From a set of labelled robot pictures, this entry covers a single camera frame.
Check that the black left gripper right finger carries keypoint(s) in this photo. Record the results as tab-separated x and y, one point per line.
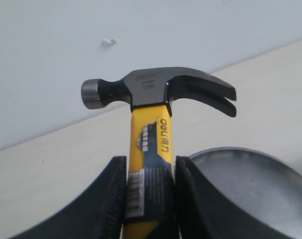
203	212

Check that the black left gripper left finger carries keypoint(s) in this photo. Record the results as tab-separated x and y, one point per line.
97	213

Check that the yellow black claw hammer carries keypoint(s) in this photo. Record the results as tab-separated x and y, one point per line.
150	207

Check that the round stainless steel plate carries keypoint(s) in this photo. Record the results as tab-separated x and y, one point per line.
258	183

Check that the small white wall hook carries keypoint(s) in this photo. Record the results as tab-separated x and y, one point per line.
110	42

